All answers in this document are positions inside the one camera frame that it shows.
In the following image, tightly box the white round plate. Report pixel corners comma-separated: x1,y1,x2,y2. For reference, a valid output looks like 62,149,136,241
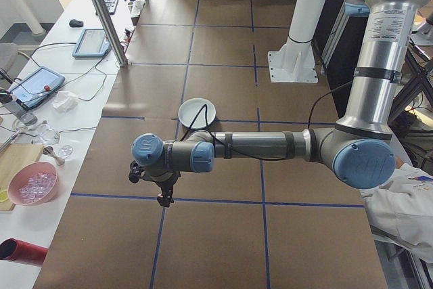
177,97,218,131

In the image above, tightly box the small clear glass dish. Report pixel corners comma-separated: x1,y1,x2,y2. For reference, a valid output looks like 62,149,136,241
57,144,75,160

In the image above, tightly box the white side table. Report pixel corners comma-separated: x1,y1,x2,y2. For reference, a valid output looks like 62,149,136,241
0,0,160,289

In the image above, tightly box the metal jigger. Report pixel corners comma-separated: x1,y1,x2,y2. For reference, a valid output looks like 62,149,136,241
43,146,66,167

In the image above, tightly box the pink bowl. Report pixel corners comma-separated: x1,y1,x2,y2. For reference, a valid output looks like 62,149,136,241
7,162,60,206

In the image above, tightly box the clear glass bowl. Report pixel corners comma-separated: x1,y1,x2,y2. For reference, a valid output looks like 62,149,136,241
33,123,62,146

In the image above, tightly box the crumpled white tissue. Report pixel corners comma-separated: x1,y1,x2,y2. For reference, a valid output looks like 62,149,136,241
51,91,80,113

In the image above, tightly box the blue teach pendant tablet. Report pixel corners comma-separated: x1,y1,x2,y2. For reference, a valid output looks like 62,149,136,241
7,66,66,112
71,28,112,60

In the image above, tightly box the red cylinder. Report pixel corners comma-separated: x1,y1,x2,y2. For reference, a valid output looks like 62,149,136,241
0,238,49,267

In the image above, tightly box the wooden cutting board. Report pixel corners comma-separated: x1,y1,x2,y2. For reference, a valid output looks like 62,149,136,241
0,143,45,212

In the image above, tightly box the grey office chair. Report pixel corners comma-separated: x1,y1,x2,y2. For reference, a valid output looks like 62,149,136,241
0,42,32,91

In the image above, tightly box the person in white coat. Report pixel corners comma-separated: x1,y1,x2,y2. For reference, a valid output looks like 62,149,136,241
358,158,433,265

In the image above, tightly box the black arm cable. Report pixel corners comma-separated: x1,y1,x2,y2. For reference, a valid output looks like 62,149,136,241
182,81,355,161

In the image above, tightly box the white pedestal column with base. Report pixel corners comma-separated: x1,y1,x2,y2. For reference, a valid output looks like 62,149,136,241
267,0,340,84

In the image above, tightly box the aluminium profile post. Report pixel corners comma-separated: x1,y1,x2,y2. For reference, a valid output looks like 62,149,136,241
76,0,130,68

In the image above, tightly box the black frame cover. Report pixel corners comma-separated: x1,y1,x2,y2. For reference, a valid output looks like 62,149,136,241
313,0,433,124

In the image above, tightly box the white wall pipe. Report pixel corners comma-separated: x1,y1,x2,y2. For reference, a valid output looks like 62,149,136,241
0,0,47,37

